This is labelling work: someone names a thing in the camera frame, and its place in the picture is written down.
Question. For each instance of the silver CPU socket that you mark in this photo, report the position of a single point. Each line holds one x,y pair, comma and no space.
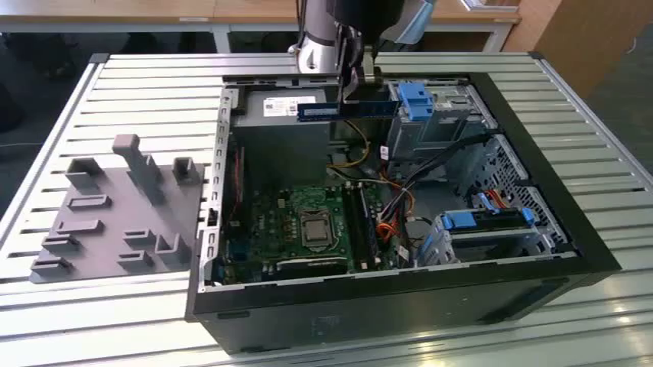
317,231

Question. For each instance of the grey parts rack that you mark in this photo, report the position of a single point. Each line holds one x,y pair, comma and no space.
118,214

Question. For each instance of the blue RAM stick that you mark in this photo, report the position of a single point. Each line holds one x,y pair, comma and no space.
319,111

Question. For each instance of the green motherboard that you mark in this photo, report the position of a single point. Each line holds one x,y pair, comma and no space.
278,218

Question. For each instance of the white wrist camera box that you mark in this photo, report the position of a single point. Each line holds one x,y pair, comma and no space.
413,23

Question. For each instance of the wooden desk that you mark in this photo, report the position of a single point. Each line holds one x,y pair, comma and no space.
153,9

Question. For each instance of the wooden cabinet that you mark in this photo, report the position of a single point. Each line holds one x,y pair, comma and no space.
587,38

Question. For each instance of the blue drive bay latch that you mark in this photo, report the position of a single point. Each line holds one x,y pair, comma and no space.
416,101

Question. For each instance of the dark office chair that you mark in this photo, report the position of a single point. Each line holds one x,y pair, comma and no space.
31,76

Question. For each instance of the hard disk in blue carrier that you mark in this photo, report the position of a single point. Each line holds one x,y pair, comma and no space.
485,221

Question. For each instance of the grey power supply unit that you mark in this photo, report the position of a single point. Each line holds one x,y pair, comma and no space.
281,145

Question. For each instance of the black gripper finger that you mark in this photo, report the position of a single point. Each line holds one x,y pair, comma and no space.
349,65
373,76

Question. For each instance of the black PC case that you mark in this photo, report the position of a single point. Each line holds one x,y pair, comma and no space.
388,309

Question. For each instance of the black RAM slot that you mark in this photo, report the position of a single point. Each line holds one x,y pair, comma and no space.
353,225

